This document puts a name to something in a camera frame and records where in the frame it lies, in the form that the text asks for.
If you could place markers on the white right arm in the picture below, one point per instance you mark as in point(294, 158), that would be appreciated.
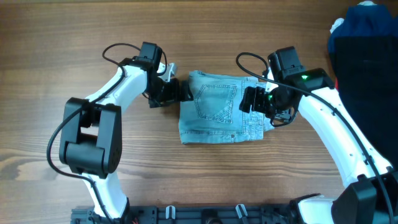
point(370, 182)

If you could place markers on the dark navy blue garment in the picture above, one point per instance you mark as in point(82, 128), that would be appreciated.
point(364, 21)

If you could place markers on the white garment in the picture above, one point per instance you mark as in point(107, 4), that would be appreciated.
point(339, 21)

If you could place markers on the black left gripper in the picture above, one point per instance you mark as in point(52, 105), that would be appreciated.
point(171, 94)

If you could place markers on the black garment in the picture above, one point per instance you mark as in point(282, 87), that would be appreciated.
point(366, 72)

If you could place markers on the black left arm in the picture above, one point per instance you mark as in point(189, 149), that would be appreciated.
point(91, 140)

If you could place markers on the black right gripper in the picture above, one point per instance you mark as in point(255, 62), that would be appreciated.
point(283, 116)

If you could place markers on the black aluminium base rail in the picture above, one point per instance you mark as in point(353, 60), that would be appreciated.
point(268, 213)

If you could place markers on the light blue denim shorts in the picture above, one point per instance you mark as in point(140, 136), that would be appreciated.
point(214, 117)

